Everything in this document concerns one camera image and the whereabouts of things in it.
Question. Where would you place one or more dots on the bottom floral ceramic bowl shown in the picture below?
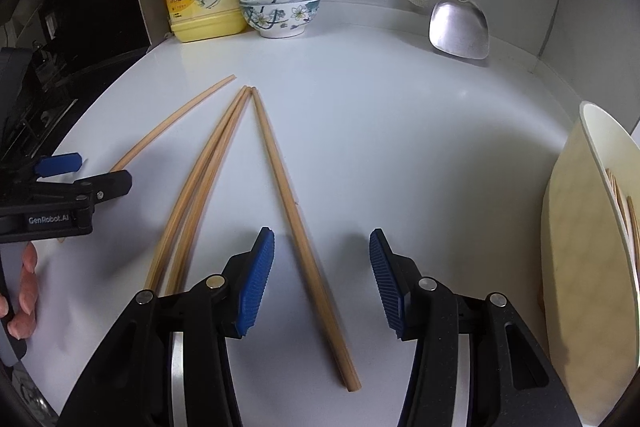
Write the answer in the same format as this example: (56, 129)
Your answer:
(280, 20)

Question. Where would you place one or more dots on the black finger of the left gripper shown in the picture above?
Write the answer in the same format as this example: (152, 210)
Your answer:
(105, 186)

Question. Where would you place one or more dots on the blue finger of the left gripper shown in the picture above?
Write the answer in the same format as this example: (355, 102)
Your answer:
(58, 164)

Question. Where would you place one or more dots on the steel spatula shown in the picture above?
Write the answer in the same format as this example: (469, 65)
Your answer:
(459, 28)

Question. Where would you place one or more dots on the cream plastic utensil holder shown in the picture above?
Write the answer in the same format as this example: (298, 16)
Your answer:
(590, 282)

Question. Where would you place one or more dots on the person's left hand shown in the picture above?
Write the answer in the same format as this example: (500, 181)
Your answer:
(23, 324)

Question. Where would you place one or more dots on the chopsticks inside holder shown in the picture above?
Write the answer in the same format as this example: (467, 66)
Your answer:
(626, 207)

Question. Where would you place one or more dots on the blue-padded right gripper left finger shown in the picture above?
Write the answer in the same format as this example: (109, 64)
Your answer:
(164, 361)

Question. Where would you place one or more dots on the wooden chopstick five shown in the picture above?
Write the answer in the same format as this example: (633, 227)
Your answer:
(179, 238)

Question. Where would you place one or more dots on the wooden chopstick three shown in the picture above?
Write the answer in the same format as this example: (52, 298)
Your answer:
(130, 124)

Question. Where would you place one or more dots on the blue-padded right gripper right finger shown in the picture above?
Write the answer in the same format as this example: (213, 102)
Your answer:
(512, 382)

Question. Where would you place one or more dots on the wooden chopstick six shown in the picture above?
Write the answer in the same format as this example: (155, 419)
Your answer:
(314, 281)

